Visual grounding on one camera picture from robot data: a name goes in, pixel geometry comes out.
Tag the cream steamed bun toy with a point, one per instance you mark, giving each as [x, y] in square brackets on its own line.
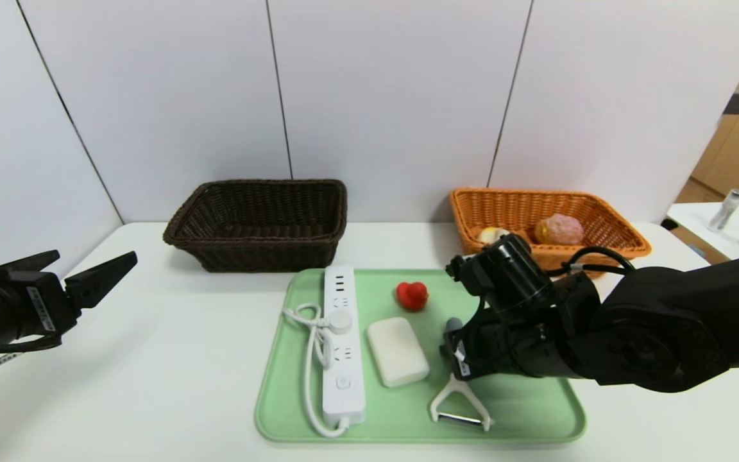
[492, 236]

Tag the dark grey cabinet sign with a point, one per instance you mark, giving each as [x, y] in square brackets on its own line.
[735, 104]

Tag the dark brown wicker basket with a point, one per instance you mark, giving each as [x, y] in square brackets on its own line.
[267, 256]

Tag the white side table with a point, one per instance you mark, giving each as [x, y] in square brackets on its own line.
[696, 221]

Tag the orange wicker basket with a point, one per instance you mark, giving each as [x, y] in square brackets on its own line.
[472, 212]

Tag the light green plastic tray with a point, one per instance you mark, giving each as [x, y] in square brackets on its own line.
[292, 385]

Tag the white soap bar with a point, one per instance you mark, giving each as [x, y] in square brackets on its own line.
[398, 351]

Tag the light wooden cabinet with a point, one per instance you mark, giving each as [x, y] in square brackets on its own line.
[738, 160]

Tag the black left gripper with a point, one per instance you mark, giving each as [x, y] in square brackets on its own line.
[42, 303]

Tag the red rubber duck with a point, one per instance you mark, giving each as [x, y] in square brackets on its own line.
[412, 296]

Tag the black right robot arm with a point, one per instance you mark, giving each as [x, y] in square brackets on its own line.
[664, 321]

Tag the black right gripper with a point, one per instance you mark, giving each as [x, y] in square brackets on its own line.
[460, 360]

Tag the pink burger bun toy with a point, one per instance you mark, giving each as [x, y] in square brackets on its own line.
[560, 229]

